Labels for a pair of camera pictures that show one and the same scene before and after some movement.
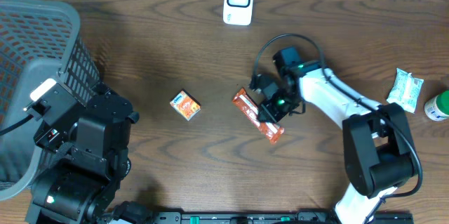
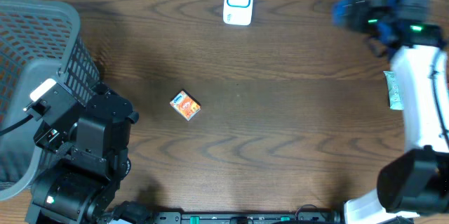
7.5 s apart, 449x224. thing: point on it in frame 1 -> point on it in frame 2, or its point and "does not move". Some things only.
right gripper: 266,109 -> 356,5
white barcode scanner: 238,1 does not move
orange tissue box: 186,104 does not move
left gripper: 46,140 does not move
